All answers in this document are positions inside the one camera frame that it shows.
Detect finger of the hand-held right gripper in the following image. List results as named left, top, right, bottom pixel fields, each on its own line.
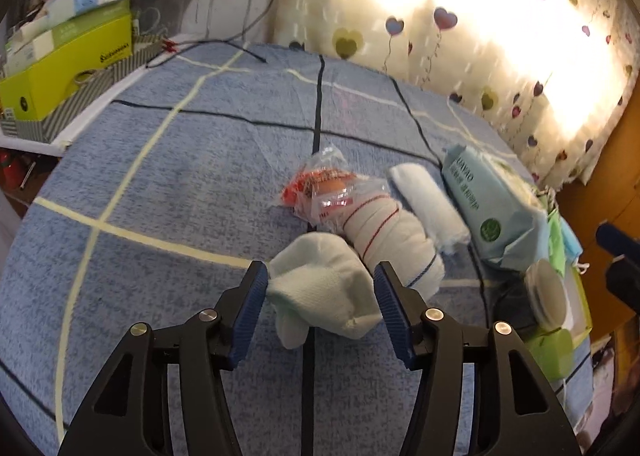
left=604, top=256, right=640, bottom=318
left=595, top=222, right=640, bottom=258

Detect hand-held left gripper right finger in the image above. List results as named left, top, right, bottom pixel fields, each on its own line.
left=372, top=261, right=583, bottom=456

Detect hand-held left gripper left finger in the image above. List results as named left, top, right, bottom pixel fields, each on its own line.
left=57, top=260, right=270, bottom=456

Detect blue face mask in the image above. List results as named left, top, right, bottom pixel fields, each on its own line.
left=560, top=218, right=585, bottom=267

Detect clear round plastic container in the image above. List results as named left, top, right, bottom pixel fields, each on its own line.
left=495, top=258, right=572, bottom=334

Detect plain white sock bundle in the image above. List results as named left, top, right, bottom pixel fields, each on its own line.
left=267, top=232, right=383, bottom=349

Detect green sponge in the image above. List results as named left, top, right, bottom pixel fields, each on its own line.
left=525, top=328, right=576, bottom=384

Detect brown wooden wardrobe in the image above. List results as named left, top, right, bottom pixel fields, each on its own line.
left=555, top=81, right=640, bottom=247

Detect white rolled sock red stripes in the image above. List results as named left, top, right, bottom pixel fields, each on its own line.
left=342, top=191, right=445, bottom=299

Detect white rolled towel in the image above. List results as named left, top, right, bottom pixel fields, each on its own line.
left=389, top=163, right=471, bottom=254

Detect blue wet wipes pack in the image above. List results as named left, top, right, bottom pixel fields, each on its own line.
left=442, top=143, right=551, bottom=272

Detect clear plastic packet orange contents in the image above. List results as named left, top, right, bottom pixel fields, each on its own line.
left=277, top=146, right=391, bottom=227

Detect blue plaid bed sheet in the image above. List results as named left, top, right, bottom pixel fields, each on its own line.
left=0, top=41, right=593, bottom=456

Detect red object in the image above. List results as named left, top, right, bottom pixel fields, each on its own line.
left=0, top=148, right=36, bottom=193

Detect lime green cardboard box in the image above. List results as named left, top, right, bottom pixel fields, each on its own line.
left=0, top=13, right=133, bottom=123

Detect black cable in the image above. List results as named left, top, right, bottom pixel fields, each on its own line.
left=145, top=37, right=268, bottom=69

